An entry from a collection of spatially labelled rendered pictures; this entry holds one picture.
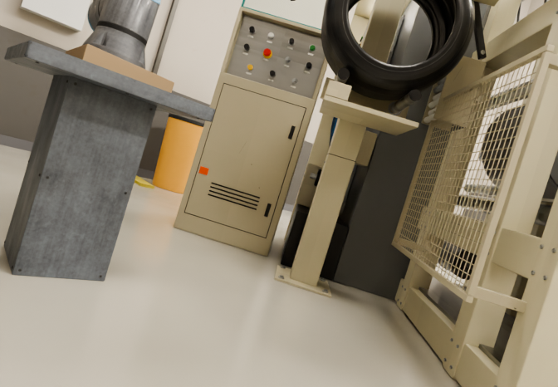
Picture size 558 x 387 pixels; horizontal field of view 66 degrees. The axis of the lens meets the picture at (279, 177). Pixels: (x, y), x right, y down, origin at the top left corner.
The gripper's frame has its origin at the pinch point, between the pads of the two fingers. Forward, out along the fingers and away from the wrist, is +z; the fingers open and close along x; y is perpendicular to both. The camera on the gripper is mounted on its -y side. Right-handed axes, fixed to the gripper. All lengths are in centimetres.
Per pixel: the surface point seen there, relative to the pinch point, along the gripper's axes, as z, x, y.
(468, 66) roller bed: 69, 18, 1
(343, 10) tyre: 9.8, -12.1, -9.8
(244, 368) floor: 27, -72, -121
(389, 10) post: 27.1, 25.2, 12.9
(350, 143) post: 36, 25, -50
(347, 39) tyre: 15.7, -12.0, -19.0
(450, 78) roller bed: 63, 18, -7
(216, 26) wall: -117, 262, 29
